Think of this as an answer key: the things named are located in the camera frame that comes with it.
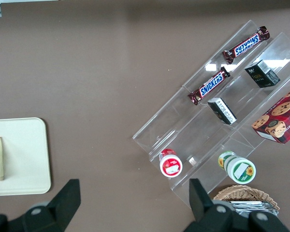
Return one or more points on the beige plastic tray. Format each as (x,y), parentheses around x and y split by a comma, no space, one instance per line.
(26,157)

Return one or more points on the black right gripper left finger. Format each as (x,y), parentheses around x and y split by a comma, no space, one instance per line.
(60,205)

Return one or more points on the aluminium foil tray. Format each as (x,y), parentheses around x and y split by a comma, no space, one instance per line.
(251,205)

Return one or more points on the clear acrylic step display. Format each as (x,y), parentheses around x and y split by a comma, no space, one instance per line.
(183,135)

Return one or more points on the small black carton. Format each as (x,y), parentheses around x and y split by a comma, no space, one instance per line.
(222,111)
(262,73)

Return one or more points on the red tartan cookie box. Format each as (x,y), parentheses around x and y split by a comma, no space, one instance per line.
(280,118)

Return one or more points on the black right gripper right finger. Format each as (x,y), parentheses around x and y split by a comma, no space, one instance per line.
(207,215)

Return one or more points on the red lidded yoghurt cup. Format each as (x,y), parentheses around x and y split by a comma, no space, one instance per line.
(170,165)

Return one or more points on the light tan wicker basket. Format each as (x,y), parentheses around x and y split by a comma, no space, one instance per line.
(244,192)

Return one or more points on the green lidded yoghurt cup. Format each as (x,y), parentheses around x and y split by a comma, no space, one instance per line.
(239,169)

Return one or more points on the Snickers chocolate bar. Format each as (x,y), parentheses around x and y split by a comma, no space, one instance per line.
(246,44)
(210,85)

